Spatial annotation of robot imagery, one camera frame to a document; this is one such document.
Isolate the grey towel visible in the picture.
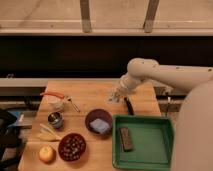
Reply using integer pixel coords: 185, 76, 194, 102
108, 91, 121, 103

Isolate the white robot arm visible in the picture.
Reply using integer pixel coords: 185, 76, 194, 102
116, 58, 213, 171

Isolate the green plastic tray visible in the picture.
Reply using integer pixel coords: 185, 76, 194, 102
112, 115, 174, 171

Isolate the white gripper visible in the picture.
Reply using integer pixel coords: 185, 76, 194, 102
117, 74, 140, 94

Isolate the brown rectangular block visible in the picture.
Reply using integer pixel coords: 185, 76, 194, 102
119, 127, 133, 152

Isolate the black handled brush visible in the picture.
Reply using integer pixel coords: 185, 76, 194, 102
124, 97, 134, 115

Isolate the small metal cup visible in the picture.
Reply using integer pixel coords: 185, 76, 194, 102
48, 112, 63, 129

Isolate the blue grey sponge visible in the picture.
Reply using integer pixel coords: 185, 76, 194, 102
90, 119, 110, 134

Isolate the dark purple bowl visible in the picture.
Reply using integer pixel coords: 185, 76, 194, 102
85, 109, 112, 135

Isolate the red bowl of nuts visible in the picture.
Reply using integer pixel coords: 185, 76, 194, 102
58, 133, 86, 162

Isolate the yellow round fruit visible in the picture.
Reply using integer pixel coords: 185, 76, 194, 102
39, 146, 55, 163

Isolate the orange handled tool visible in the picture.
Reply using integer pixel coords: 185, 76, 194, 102
41, 92, 80, 112

